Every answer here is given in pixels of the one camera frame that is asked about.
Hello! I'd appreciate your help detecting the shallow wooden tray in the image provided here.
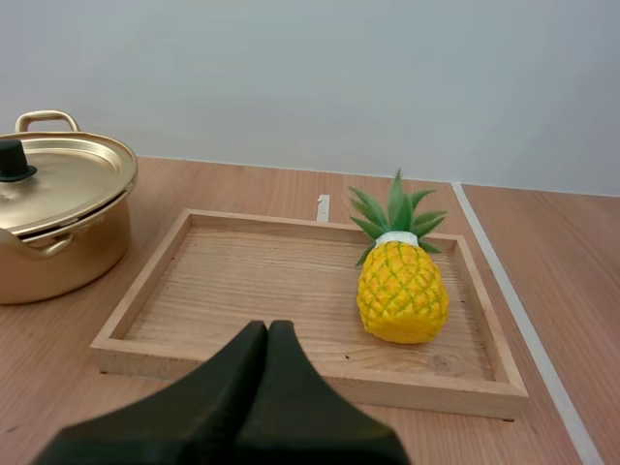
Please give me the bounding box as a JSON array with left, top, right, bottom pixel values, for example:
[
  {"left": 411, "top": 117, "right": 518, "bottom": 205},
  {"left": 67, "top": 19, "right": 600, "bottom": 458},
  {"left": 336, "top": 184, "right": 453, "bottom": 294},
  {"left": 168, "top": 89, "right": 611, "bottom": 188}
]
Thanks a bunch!
[{"left": 90, "top": 208, "right": 531, "bottom": 422}]

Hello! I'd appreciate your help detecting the gold lid with black knob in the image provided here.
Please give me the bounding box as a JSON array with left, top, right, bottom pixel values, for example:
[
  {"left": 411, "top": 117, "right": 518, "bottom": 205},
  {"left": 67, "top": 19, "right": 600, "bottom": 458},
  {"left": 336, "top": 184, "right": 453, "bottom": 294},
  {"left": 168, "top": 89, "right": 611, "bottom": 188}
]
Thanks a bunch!
[{"left": 0, "top": 133, "right": 140, "bottom": 239}]

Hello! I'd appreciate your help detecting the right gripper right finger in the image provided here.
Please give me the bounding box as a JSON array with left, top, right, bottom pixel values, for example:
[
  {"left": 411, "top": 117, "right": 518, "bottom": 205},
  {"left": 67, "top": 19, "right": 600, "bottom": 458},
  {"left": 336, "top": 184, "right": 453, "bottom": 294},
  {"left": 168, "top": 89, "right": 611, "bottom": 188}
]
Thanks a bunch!
[{"left": 232, "top": 318, "right": 411, "bottom": 465}]

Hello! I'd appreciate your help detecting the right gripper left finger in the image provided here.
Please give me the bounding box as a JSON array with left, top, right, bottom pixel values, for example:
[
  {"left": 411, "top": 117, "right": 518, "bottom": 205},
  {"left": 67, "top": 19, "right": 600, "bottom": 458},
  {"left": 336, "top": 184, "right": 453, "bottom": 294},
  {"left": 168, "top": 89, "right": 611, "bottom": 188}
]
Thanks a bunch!
[{"left": 31, "top": 319, "right": 268, "bottom": 465}]

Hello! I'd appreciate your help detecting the yellow toy pineapple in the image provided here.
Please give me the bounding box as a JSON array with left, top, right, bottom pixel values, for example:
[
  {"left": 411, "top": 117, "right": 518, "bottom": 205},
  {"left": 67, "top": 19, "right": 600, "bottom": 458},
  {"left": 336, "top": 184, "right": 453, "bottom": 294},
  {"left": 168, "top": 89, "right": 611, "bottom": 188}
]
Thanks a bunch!
[{"left": 348, "top": 167, "right": 451, "bottom": 346}]

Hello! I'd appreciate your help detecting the gold pot with two handles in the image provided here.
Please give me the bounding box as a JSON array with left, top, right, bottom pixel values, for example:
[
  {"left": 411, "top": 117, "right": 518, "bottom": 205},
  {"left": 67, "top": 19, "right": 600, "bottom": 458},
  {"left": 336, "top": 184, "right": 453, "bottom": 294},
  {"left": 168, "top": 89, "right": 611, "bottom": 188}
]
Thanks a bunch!
[{"left": 0, "top": 109, "right": 134, "bottom": 306}]

